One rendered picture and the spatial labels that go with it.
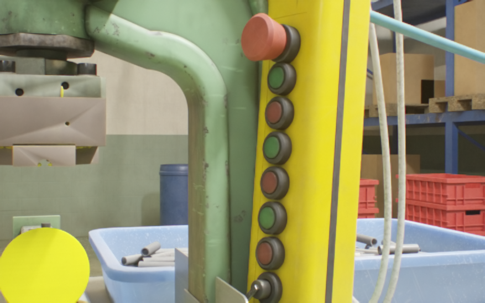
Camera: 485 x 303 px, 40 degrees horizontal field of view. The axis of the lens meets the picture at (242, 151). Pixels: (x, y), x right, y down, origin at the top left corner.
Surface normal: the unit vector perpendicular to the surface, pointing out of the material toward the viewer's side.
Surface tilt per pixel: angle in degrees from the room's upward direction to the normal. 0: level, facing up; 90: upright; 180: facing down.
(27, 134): 90
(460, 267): 100
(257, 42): 87
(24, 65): 90
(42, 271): 74
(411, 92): 90
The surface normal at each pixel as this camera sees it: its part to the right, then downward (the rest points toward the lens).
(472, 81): -0.95, 0.00
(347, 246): 0.65, 0.01
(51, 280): 0.29, -0.27
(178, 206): 0.00, 0.01
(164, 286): 0.29, 0.18
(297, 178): -0.76, -0.08
